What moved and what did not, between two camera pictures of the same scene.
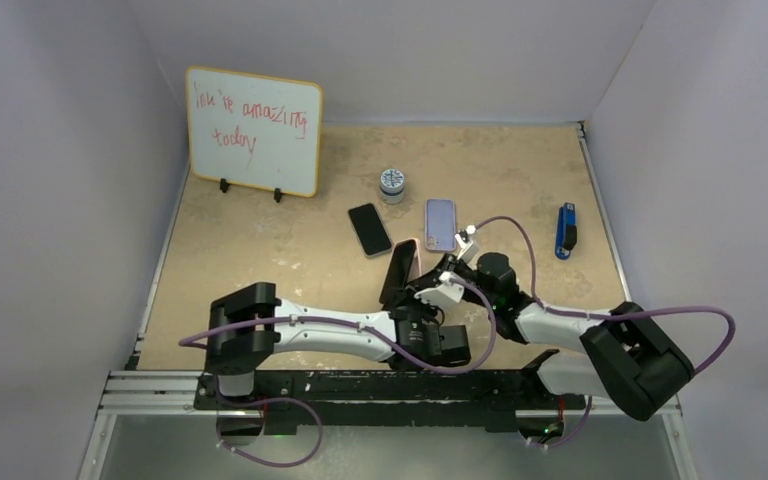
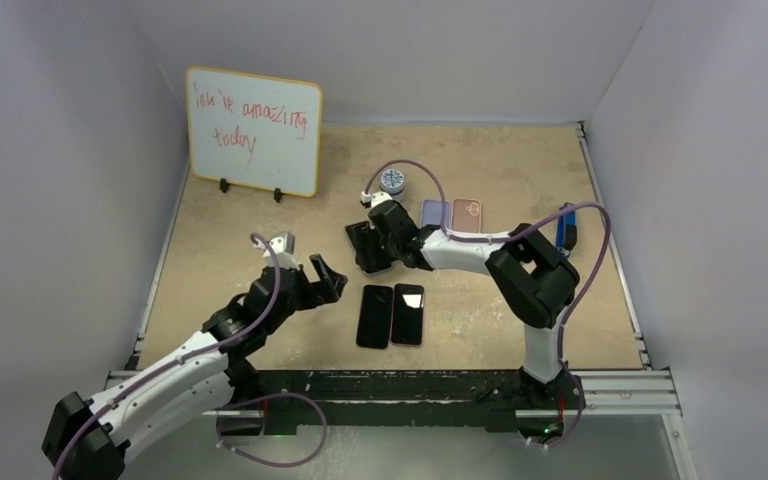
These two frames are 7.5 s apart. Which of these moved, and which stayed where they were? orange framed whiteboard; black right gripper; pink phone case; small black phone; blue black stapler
Moved: small black phone; pink phone case; black right gripper
Stayed: blue black stapler; orange framed whiteboard
